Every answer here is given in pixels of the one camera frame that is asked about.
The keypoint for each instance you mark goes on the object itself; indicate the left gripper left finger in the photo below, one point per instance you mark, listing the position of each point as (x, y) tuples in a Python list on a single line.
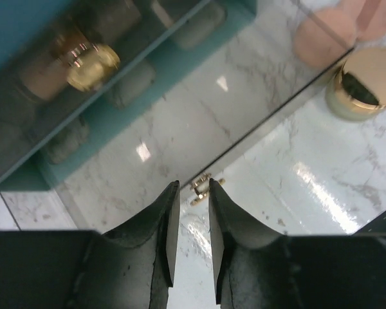
[(130, 266)]

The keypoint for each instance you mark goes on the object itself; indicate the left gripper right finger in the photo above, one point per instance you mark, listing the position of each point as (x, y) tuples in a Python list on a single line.
[(255, 266)]

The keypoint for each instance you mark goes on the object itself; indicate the teal drawer organizer box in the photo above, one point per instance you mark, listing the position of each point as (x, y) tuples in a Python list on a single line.
[(198, 84)]

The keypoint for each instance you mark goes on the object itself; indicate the round gold compact jar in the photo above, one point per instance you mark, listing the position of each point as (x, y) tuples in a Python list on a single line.
[(357, 92)]

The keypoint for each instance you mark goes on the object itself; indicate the pink powder puff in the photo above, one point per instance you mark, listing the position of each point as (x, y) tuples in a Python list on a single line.
[(371, 20), (323, 37)]

